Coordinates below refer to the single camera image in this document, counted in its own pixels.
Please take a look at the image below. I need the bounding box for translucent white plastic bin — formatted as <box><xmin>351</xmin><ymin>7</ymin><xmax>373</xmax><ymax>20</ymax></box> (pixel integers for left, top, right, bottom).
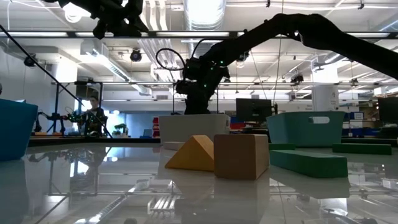
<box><xmin>158</xmin><ymin>113</ymin><xmax>231</xmax><ymax>143</ymax></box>

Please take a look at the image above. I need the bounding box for yellow triangular wooden block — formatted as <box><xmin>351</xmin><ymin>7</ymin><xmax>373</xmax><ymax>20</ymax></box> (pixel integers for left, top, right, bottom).
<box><xmin>164</xmin><ymin>134</ymin><xmax>215</xmax><ymax>172</ymax></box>

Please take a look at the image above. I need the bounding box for black overhead light beam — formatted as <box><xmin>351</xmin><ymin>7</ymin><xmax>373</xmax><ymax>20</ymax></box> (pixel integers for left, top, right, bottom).
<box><xmin>0</xmin><ymin>30</ymin><xmax>398</xmax><ymax>39</ymax></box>

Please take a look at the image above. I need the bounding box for black ceiling spotlight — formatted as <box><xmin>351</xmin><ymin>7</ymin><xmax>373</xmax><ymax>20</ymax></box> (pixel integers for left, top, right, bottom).
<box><xmin>24</xmin><ymin>53</ymin><xmax>38</xmax><ymax>68</ymax></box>
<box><xmin>235</xmin><ymin>51</ymin><xmax>252</xmax><ymax>68</ymax></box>
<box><xmin>129</xmin><ymin>49</ymin><xmax>143</xmax><ymax>63</ymax></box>

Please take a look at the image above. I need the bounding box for black computer monitor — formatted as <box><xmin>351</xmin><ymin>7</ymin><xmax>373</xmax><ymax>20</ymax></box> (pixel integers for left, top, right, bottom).
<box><xmin>235</xmin><ymin>98</ymin><xmax>273</xmax><ymax>124</ymax></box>
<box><xmin>377</xmin><ymin>96</ymin><xmax>398</xmax><ymax>125</ymax></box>

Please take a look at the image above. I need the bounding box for person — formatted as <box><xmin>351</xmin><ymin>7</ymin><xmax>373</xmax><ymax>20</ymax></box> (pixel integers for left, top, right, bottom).
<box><xmin>77</xmin><ymin>95</ymin><xmax>109</xmax><ymax>138</ymax></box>

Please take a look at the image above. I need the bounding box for teal green plastic bin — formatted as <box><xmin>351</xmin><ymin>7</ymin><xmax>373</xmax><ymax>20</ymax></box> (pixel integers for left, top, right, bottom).
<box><xmin>266</xmin><ymin>111</ymin><xmax>346</xmax><ymax>148</ymax></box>

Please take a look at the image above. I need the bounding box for white round pillar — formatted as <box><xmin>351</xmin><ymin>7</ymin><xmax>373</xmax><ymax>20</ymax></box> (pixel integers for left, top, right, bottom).
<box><xmin>312</xmin><ymin>67</ymin><xmax>340</xmax><ymax>112</ymax></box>

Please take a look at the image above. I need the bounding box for green rectangular wooden block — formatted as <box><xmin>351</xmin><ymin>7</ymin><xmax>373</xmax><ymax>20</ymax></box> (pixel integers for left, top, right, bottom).
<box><xmin>331</xmin><ymin>143</ymin><xmax>392</xmax><ymax>156</ymax></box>
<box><xmin>269</xmin><ymin>150</ymin><xmax>349</xmax><ymax>179</ymax></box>

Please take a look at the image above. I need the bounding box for blue plastic bin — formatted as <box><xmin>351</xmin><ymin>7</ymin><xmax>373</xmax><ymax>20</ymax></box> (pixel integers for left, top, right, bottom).
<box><xmin>0</xmin><ymin>98</ymin><xmax>39</xmax><ymax>162</ymax></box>

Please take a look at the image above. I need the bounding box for right arm wrist cable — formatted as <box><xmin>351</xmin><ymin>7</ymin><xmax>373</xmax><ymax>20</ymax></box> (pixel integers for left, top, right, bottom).
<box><xmin>155</xmin><ymin>37</ymin><xmax>218</xmax><ymax>72</ymax></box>

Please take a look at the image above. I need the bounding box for silver ceiling air duct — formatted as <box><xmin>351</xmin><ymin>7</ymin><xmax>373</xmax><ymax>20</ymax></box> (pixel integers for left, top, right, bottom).
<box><xmin>183</xmin><ymin>0</ymin><xmax>227</xmax><ymax>63</ymax></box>

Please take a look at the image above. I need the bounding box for thin black cable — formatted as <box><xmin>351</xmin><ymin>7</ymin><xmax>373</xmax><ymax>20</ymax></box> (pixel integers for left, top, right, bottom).
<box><xmin>0</xmin><ymin>24</ymin><xmax>113</xmax><ymax>138</ymax></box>

